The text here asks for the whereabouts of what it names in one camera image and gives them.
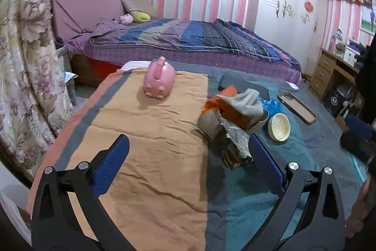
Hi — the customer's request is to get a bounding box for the crumpled silver foil wrapper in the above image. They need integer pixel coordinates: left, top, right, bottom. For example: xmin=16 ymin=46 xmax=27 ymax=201
xmin=219 ymin=117 xmax=253 ymax=171

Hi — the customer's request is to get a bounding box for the white wardrobe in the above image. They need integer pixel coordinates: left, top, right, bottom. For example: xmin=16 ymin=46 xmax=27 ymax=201
xmin=253 ymin=0 xmax=329 ymax=82

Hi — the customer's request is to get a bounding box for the grey crumpled cloth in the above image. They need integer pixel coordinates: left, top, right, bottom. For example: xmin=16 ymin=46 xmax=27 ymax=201
xmin=217 ymin=88 xmax=269 ymax=134

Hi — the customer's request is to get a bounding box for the purple bed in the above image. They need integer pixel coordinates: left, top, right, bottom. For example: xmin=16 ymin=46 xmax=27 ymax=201
xmin=51 ymin=0 xmax=303 ymax=87

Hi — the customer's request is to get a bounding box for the white box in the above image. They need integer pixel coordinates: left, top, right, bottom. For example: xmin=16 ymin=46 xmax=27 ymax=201
xmin=342 ymin=48 xmax=358 ymax=63

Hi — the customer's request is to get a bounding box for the floral curtain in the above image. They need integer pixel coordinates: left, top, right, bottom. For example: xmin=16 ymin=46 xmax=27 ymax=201
xmin=0 ymin=0 xmax=74 ymax=178

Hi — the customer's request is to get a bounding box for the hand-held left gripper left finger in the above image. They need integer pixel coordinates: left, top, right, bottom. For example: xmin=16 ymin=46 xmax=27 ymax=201
xmin=31 ymin=134 xmax=138 ymax=251

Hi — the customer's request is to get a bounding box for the small framed photo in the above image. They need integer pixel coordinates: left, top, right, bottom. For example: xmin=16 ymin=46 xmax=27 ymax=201
xmin=360 ymin=4 xmax=376 ymax=34

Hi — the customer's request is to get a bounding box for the striped quilt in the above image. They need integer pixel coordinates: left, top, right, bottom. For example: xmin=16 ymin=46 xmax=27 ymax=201
xmin=90 ymin=18 xmax=302 ymax=69

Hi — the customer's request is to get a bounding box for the orange teal grey striped cloth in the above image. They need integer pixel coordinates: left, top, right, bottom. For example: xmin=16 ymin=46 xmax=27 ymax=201
xmin=26 ymin=61 xmax=371 ymax=251

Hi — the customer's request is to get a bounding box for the orange plastic bag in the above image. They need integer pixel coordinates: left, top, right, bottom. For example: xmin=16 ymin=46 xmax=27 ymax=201
xmin=205 ymin=86 xmax=253 ymax=129

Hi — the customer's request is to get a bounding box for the black box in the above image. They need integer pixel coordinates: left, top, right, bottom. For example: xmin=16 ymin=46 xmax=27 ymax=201
xmin=323 ymin=89 xmax=343 ymax=116

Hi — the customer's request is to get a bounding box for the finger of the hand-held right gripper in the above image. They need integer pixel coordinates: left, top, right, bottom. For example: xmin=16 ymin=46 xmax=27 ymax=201
xmin=340 ymin=135 xmax=376 ymax=165
xmin=344 ymin=115 xmax=376 ymax=140

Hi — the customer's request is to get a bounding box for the beige pillow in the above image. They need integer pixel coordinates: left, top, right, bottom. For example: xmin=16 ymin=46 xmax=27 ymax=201
xmin=121 ymin=0 xmax=157 ymax=19

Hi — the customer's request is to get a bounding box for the wooden desk with drawers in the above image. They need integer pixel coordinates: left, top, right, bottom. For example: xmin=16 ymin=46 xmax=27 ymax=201
xmin=308 ymin=47 xmax=360 ymax=100

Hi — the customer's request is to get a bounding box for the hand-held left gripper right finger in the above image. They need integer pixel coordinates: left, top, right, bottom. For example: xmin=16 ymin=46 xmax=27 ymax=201
xmin=248 ymin=133 xmax=345 ymax=251

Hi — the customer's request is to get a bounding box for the white paper bowl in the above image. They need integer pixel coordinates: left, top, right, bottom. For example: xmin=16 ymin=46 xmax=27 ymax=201
xmin=267 ymin=113 xmax=291 ymax=142

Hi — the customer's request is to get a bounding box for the pink plush toy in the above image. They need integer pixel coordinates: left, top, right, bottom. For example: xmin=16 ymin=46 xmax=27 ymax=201
xmin=115 ymin=14 xmax=133 ymax=25

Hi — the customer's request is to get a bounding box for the person's right hand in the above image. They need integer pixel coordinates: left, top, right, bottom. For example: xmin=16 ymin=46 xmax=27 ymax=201
xmin=345 ymin=173 xmax=376 ymax=240

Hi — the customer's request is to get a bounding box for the black hanging coat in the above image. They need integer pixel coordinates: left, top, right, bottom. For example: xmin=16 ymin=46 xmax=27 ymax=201
xmin=355 ymin=33 xmax=376 ymax=125

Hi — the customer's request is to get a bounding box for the pink piggy bank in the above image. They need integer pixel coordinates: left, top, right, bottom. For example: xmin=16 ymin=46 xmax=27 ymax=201
xmin=143 ymin=56 xmax=177 ymax=100

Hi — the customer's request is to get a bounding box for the brown phone case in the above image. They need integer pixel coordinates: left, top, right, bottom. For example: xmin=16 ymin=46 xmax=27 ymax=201
xmin=278 ymin=92 xmax=318 ymax=125

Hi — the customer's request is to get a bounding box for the brown cardboard piece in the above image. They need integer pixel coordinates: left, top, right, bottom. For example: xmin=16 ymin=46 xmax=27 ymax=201
xmin=197 ymin=110 xmax=225 ymax=141

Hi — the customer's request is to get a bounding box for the blue plastic bag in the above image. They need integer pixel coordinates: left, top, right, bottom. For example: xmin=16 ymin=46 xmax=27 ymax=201
xmin=257 ymin=96 xmax=281 ymax=119

